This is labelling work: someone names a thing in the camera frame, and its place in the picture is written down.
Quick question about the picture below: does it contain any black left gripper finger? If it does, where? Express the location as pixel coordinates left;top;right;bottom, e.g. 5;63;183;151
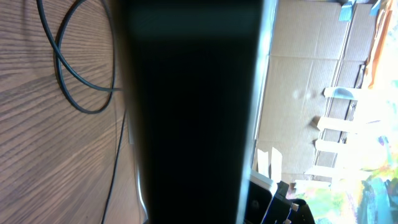
244;170;315;224

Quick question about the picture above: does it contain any black USB charging cable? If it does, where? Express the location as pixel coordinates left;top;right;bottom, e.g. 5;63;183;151
36;0;128;224

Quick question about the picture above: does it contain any cardboard backdrop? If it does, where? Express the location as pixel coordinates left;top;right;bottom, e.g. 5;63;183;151
257;1;376;182

